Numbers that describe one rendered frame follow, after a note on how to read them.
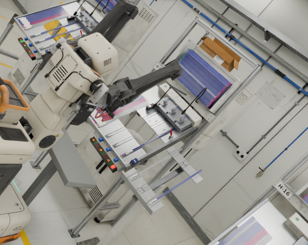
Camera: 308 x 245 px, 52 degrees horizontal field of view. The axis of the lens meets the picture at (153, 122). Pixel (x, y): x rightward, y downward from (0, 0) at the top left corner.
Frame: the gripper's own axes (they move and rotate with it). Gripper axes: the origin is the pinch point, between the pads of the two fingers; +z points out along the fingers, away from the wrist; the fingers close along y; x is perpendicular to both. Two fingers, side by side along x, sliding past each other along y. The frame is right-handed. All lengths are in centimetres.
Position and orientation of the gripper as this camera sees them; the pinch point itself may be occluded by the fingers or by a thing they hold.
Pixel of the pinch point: (99, 118)
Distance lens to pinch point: 216.0
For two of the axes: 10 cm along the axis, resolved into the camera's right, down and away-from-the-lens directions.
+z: -7.6, 6.5, 1.0
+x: -5.8, -7.3, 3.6
